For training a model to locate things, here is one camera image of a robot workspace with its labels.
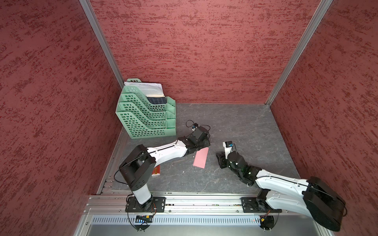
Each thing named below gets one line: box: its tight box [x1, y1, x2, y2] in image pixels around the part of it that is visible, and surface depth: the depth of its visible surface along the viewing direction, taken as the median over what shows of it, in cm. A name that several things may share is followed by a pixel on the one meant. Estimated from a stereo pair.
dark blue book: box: [146, 96, 167, 105], surface depth 105 cm
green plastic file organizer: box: [115, 78, 177, 140], surface depth 99 cm
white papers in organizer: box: [124, 81, 164, 96], surface depth 97 cm
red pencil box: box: [151, 164, 161, 177], surface depth 86 cm
